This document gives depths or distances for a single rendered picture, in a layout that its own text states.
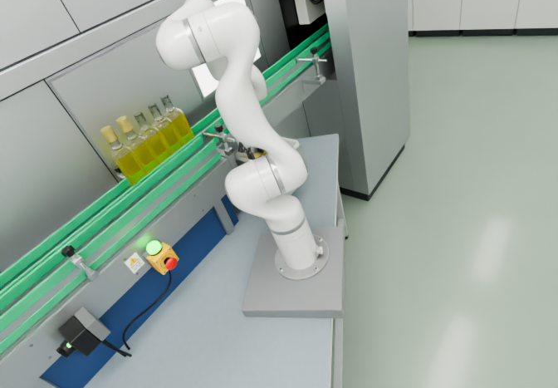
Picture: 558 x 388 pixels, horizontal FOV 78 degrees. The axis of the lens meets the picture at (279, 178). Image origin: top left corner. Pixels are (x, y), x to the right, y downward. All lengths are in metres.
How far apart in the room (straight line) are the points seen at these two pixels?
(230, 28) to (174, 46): 0.12
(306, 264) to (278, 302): 0.15
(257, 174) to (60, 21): 0.77
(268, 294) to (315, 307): 0.16
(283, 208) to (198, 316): 0.50
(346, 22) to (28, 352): 1.68
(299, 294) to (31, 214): 0.89
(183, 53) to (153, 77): 0.62
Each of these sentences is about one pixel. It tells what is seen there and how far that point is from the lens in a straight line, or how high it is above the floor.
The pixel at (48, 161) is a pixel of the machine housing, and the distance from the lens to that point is 1.33.
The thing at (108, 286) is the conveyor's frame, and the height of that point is 0.99.
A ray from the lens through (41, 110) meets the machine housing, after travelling 1.30.
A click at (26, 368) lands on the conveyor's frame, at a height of 0.98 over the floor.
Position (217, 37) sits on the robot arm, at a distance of 0.80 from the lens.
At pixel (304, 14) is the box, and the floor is 1.22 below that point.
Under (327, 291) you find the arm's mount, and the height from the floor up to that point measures 0.80.
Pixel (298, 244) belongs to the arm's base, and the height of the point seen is 0.93.
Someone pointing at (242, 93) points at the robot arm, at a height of 1.42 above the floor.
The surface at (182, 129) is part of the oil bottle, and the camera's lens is 1.33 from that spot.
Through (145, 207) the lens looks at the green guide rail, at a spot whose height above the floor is 1.11.
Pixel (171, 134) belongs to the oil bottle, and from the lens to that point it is 1.30.
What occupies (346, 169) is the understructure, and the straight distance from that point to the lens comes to 2.30.
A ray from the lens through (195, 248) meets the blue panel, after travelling 1.37.
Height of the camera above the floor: 1.75
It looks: 38 degrees down
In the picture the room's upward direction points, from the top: 18 degrees counter-clockwise
